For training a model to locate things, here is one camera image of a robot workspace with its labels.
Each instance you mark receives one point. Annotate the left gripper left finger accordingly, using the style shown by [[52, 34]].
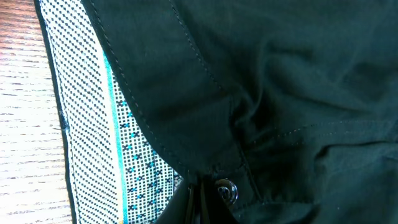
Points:
[[180, 209]]

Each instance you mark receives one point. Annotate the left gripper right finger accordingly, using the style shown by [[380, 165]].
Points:
[[216, 200]]

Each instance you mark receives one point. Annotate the black shorts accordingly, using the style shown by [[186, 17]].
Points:
[[294, 101]]

